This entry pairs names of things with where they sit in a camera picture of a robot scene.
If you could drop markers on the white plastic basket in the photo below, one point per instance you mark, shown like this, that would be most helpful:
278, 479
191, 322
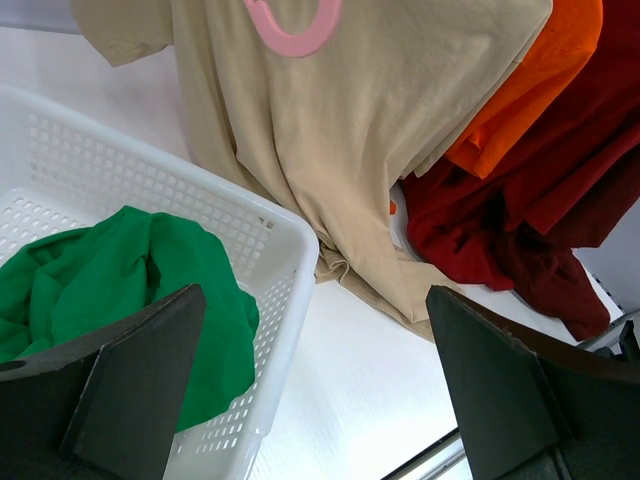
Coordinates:
61, 170

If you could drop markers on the beige t shirt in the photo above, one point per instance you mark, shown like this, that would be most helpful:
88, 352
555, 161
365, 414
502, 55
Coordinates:
326, 136

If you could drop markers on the orange t shirt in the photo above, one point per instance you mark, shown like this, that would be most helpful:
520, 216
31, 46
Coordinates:
561, 50

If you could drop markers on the pink plastic hanger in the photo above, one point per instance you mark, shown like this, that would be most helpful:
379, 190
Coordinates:
301, 43

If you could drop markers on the dark maroon t shirt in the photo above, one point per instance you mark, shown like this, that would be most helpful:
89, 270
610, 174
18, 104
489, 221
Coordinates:
545, 272

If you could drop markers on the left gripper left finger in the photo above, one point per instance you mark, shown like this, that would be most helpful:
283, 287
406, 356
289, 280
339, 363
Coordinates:
104, 405

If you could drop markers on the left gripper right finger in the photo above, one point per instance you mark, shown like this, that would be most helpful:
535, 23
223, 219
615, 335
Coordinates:
529, 406

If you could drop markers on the green t shirt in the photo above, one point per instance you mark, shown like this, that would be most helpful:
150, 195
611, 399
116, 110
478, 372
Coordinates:
63, 286

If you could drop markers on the red t shirt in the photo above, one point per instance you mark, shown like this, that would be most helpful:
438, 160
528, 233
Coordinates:
467, 227

